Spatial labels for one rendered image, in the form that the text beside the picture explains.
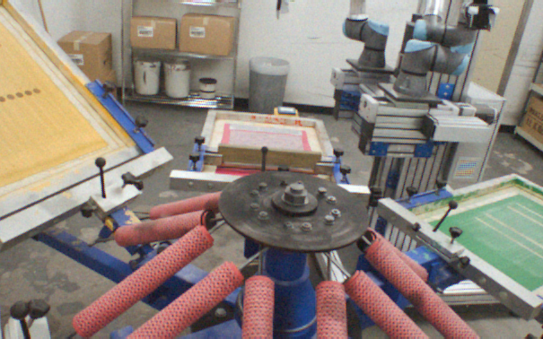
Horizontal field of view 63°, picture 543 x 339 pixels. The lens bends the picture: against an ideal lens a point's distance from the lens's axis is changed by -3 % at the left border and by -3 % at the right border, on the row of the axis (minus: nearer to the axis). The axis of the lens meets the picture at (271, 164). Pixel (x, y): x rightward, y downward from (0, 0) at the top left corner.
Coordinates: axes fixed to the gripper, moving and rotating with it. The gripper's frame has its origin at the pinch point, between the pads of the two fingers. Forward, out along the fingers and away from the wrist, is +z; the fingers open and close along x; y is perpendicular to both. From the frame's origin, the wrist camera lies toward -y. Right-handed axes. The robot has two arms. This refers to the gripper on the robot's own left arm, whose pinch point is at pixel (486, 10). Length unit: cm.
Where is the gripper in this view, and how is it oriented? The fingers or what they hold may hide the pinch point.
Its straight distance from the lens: 154.3
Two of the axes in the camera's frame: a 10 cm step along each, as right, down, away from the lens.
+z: -2.7, 3.9, -8.8
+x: -9.6, -0.8, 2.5
